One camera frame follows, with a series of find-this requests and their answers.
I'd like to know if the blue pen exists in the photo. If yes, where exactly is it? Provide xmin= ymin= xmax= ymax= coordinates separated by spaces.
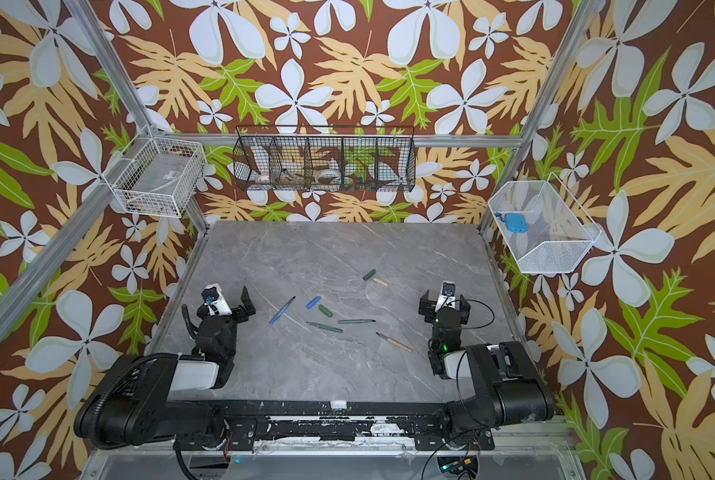
xmin=269 ymin=296 xmax=297 ymax=325

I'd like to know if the beige pen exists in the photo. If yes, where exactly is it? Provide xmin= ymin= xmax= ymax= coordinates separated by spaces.
xmin=375 ymin=332 xmax=413 ymax=353

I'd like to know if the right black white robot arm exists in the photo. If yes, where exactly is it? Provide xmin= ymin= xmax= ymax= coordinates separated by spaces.
xmin=419 ymin=283 xmax=555 ymax=433

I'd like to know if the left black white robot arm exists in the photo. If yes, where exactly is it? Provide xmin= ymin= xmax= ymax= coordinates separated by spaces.
xmin=74 ymin=284 xmax=257 ymax=450

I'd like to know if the green pen cap near blue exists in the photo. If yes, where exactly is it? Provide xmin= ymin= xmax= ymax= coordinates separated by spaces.
xmin=319 ymin=305 xmax=334 ymax=318

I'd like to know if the green pen right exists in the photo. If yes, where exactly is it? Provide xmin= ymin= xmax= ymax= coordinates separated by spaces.
xmin=338 ymin=319 xmax=377 ymax=325

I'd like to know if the green pen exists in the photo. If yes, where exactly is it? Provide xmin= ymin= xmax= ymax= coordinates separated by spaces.
xmin=306 ymin=322 xmax=344 ymax=334
xmin=338 ymin=319 xmax=377 ymax=325

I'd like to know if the green pen left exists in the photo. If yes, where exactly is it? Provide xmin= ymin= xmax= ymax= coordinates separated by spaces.
xmin=306 ymin=322 xmax=344 ymax=334

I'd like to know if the blue object in basket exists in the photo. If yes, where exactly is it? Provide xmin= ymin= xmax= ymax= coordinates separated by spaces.
xmin=495 ymin=213 xmax=529 ymax=234

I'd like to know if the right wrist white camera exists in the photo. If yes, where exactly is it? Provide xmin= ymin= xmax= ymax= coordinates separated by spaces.
xmin=435 ymin=281 xmax=457 ymax=311

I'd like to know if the wrist white camera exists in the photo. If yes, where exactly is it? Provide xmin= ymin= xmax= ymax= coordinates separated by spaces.
xmin=435 ymin=281 xmax=457 ymax=311
xmin=202 ymin=283 xmax=232 ymax=316

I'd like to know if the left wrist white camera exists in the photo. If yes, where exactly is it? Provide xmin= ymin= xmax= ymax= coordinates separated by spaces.
xmin=202 ymin=283 xmax=232 ymax=316

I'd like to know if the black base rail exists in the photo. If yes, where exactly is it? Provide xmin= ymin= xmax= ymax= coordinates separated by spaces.
xmin=176 ymin=400 xmax=495 ymax=453

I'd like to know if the white wire basket right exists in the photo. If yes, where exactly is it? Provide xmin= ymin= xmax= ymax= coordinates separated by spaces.
xmin=489 ymin=175 xmax=603 ymax=276

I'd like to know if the white wire basket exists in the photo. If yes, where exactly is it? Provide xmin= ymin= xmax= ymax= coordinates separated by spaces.
xmin=105 ymin=129 xmax=207 ymax=218
xmin=489 ymin=175 xmax=603 ymax=276

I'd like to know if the white wire basket left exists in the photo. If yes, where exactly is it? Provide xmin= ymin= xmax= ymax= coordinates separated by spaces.
xmin=105 ymin=129 xmax=207 ymax=218

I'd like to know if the black wire basket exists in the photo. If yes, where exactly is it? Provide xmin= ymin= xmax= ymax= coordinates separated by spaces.
xmin=230 ymin=125 xmax=417 ymax=192

